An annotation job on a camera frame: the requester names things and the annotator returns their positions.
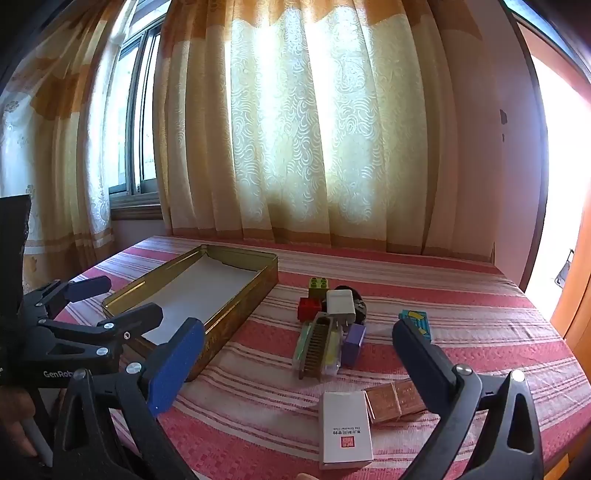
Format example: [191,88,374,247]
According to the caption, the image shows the red toy brick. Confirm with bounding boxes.
[298,296,326,321]

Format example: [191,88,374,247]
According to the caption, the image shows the purple block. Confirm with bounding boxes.
[342,323,367,368]

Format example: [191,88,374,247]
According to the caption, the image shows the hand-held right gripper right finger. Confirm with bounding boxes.
[392,318,546,480]

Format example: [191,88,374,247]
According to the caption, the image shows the wide yellow patterned curtain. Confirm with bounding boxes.
[154,0,504,257]

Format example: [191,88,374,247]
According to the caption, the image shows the red striped bed sheet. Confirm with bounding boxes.
[55,235,591,480]

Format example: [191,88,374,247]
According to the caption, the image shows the black rough lump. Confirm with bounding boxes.
[333,285,368,324]

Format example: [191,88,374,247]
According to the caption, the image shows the copper coloured box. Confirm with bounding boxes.
[365,379,428,423]

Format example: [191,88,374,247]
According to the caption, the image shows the wooden window sill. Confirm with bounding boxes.
[111,203,162,220]

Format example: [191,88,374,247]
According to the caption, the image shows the green toy brick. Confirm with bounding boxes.
[308,277,337,303]

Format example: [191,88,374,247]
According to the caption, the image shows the person's left hand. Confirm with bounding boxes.
[0,387,41,457]

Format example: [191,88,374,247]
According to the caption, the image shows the teal small box yellow print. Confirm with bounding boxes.
[399,309,432,344]

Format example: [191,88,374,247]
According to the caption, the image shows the sliding window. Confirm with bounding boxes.
[104,28,162,199]

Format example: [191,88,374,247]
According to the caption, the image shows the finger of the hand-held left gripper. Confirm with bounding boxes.
[23,275,112,319]
[37,304,165,360]

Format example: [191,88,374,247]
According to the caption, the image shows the gold metal tin box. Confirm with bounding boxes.
[100,244,279,383]

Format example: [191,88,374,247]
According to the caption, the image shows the brown comb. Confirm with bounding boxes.
[298,313,342,381]

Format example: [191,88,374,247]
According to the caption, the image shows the orange wooden door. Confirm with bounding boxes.
[549,249,591,356]

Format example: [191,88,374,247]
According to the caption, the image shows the clear plastic box green label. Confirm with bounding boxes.
[292,318,345,377]

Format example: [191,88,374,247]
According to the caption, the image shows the white small box red mark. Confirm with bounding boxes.
[320,391,374,470]

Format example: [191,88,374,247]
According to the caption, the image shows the narrow yellow patterned curtain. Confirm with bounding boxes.
[0,0,155,296]

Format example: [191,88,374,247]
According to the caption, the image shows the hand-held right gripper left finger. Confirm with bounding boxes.
[53,318,205,480]

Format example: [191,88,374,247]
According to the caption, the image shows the white paper liner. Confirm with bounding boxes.
[121,257,259,346]

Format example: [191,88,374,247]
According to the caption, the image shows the white charger plug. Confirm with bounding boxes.
[323,289,358,334]

